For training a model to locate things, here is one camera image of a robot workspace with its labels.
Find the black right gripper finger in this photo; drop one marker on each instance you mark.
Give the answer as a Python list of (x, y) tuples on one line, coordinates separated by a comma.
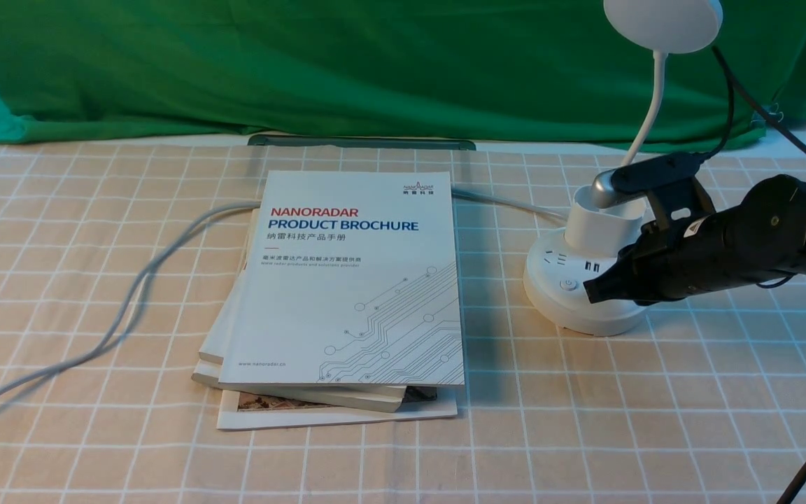
[(612, 284)]

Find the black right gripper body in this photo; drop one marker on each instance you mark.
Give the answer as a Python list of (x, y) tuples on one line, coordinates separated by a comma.
[(652, 272)]

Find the white desk lamp with sockets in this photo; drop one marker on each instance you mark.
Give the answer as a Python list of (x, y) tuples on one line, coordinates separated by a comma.
[(560, 262)]

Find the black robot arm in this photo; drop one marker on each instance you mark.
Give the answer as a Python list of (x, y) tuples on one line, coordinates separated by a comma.
[(761, 239)]

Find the silver binder clip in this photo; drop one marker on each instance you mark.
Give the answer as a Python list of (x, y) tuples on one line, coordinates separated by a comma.
[(774, 113)]

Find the green backdrop cloth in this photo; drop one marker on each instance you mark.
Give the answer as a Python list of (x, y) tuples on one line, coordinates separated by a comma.
[(482, 70)]

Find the white Nanoradar product brochure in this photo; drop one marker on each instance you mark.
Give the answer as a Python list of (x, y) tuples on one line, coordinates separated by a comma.
[(351, 279)]

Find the bottom magazine in stack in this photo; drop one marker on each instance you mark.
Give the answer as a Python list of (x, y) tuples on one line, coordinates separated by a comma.
[(245, 412)]

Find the middle book in stack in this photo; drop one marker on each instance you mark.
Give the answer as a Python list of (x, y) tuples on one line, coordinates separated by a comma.
[(214, 349)]

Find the beige checked tablecloth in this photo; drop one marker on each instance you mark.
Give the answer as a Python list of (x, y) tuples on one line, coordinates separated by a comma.
[(703, 402)]

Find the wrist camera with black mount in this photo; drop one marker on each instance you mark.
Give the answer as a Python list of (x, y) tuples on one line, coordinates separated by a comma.
[(668, 182)]

